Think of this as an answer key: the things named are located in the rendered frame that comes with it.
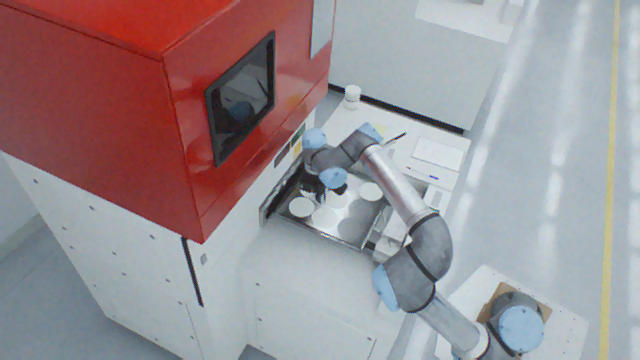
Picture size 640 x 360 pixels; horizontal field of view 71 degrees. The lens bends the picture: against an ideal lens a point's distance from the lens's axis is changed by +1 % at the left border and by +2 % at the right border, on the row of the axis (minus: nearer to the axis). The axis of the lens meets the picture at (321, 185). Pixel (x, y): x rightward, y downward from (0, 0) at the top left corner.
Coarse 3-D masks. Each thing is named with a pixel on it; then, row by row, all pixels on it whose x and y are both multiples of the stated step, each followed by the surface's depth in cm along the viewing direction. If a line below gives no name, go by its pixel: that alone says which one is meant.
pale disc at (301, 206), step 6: (300, 198) 177; (306, 198) 177; (294, 204) 175; (300, 204) 175; (306, 204) 175; (312, 204) 175; (294, 210) 173; (300, 210) 173; (306, 210) 173; (312, 210) 173; (300, 216) 171
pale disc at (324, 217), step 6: (318, 210) 174; (324, 210) 174; (330, 210) 174; (318, 216) 172; (324, 216) 172; (330, 216) 172; (336, 216) 172; (318, 222) 170; (324, 222) 170; (330, 222) 170; (336, 222) 170
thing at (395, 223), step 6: (396, 216) 177; (390, 222) 175; (396, 222) 175; (402, 222) 175; (390, 228) 173; (396, 228) 173; (402, 228) 173; (402, 234) 171; (384, 240) 169; (396, 246) 167; (372, 258) 165; (378, 258) 164; (384, 258) 163
